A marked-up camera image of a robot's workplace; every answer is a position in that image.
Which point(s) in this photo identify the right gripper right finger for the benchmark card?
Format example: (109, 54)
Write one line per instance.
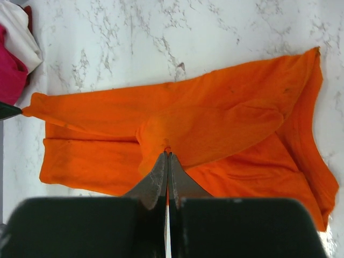
(205, 226)

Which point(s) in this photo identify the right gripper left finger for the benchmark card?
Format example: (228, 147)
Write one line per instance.
(128, 226)

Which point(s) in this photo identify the folded white t shirt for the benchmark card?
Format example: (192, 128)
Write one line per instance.
(19, 40)

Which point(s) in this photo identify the orange t shirt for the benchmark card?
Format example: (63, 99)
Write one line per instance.
(241, 131)

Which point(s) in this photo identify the folded magenta t shirt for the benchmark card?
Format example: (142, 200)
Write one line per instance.
(13, 74)

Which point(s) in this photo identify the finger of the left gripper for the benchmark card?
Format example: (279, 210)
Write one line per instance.
(8, 111)

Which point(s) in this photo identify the folded dark red t shirt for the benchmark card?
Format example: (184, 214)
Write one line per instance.
(28, 11)

